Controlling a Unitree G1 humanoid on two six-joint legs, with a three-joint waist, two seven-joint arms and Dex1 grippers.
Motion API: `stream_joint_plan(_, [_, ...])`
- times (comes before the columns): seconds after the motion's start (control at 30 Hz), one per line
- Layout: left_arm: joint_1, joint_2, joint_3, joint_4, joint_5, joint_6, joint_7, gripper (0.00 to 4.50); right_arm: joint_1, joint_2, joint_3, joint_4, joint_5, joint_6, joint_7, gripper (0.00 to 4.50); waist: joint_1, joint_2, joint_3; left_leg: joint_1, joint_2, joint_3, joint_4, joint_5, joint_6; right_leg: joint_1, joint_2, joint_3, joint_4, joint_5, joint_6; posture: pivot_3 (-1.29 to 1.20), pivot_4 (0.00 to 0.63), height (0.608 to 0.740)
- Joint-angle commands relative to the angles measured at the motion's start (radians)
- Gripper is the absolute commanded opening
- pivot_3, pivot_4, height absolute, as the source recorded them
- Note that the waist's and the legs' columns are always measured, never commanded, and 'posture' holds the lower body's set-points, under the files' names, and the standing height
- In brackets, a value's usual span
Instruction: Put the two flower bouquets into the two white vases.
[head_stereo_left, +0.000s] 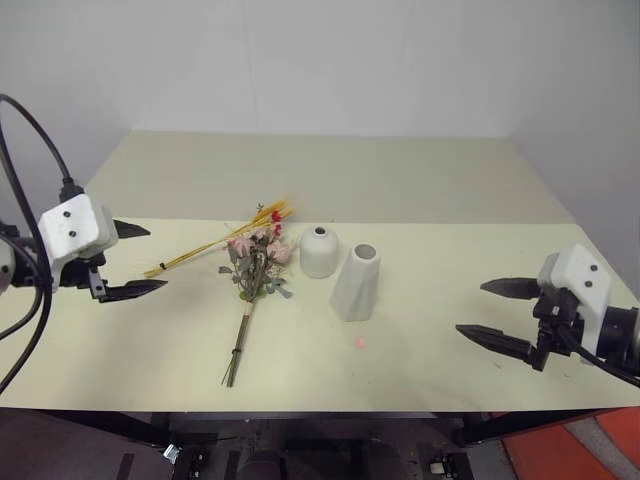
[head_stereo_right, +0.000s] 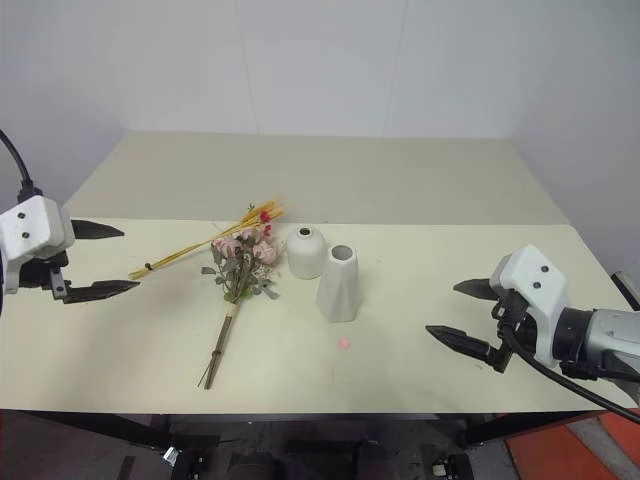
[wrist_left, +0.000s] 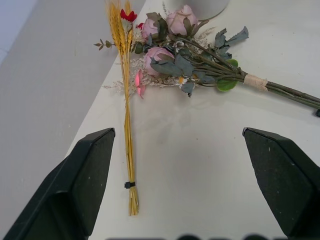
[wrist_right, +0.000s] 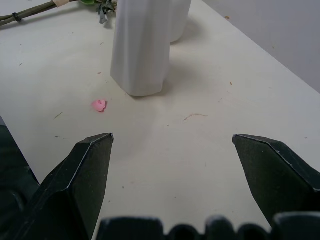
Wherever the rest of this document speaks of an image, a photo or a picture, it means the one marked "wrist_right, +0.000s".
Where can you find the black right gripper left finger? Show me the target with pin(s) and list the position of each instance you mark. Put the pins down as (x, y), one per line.
(72, 185)

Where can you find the artificial flower bunch green stems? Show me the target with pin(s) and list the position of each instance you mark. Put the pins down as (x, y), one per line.
(50, 10)

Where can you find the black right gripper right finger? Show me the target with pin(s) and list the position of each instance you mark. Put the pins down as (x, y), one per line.
(272, 175)

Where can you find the round white vase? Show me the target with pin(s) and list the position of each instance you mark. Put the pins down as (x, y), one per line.
(178, 20)

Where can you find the tall white faceted vase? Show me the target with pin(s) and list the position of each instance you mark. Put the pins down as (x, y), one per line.
(142, 47)

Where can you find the pink flower petal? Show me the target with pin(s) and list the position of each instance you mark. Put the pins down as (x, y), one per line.
(99, 105)

